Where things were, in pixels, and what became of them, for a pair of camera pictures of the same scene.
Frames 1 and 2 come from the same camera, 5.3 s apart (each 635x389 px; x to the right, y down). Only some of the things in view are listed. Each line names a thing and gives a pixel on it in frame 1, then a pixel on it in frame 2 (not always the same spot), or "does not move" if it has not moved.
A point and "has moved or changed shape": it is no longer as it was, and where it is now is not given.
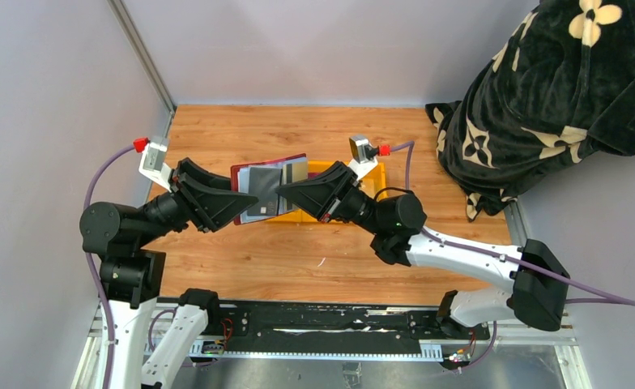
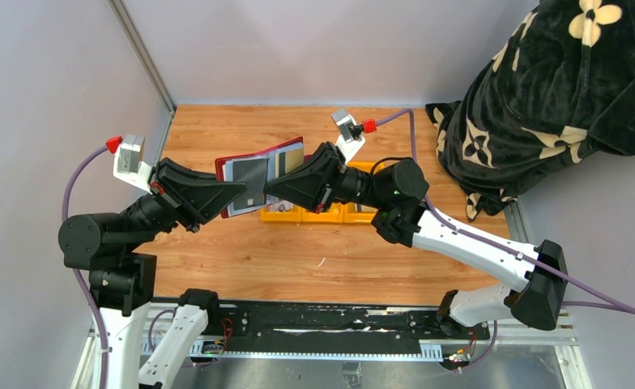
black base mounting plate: x=335 y=328 does not move
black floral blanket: x=575 y=77 does not move
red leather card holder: x=262 y=181 has moved or changed shape
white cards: x=284 y=205 → x=257 y=172
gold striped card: x=293 y=172 has moved or changed shape
